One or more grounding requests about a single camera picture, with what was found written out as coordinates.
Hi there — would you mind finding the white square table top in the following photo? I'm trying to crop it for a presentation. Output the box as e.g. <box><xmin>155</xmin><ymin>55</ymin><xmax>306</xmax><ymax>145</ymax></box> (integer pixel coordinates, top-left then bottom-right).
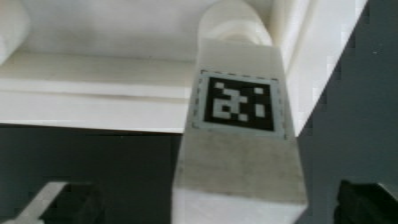
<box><xmin>0</xmin><ymin>0</ymin><xmax>370</xmax><ymax>133</ymax></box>

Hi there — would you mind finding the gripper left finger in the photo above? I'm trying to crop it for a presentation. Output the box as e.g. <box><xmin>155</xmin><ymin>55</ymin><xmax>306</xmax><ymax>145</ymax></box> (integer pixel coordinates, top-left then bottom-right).
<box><xmin>15</xmin><ymin>182</ymin><xmax>97</xmax><ymax>224</ymax></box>

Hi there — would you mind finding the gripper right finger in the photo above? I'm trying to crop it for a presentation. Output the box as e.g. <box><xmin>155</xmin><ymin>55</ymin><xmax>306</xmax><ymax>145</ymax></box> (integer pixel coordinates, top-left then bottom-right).
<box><xmin>337</xmin><ymin>180</ymin><xmax>398</xmax><ymax>224</ymax></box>

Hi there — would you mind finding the white table leg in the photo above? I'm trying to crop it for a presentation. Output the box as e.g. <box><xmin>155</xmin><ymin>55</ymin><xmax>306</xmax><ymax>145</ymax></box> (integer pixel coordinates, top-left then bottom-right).
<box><xmin>171</xmin><ymin>0</ymin><xmax>308</xmax><ymax>224</ymax></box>

